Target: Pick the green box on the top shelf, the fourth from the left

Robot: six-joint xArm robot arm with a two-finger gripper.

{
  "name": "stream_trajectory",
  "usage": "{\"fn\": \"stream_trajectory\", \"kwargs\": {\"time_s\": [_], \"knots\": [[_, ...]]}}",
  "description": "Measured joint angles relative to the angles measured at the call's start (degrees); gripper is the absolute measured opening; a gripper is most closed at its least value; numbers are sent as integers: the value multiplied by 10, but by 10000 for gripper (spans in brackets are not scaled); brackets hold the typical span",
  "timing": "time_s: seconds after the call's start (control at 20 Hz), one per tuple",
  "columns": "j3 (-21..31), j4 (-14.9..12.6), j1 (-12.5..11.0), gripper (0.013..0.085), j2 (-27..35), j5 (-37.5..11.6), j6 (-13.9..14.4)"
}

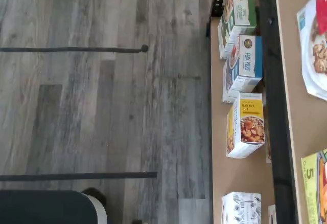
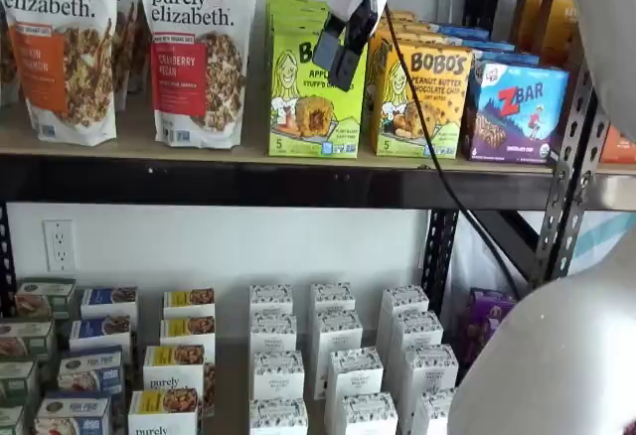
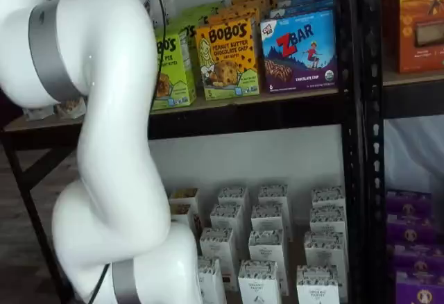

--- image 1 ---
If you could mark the green Bobo's apple pie box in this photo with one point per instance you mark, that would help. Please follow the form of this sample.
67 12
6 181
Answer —
311 183

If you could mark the dark rounded robot base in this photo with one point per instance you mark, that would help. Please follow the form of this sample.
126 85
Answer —
38 208

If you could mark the white cartons on lower shelf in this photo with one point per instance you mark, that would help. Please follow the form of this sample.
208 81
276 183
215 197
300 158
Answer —
217 173

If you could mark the blue flax cereal box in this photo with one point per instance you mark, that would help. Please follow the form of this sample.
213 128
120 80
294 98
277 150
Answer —
245 63

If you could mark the green cereal box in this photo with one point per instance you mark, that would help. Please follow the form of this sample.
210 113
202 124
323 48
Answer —
237 14

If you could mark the wooden shelf board with snacks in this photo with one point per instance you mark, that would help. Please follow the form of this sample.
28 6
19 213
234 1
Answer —
301 121

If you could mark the black thin rod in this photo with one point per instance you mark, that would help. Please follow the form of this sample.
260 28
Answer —
76 49

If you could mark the black floor rod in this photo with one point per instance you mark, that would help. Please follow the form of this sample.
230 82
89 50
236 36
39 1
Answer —
76 176

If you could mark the red label granola bag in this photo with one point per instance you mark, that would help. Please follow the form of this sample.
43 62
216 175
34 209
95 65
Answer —
314 68

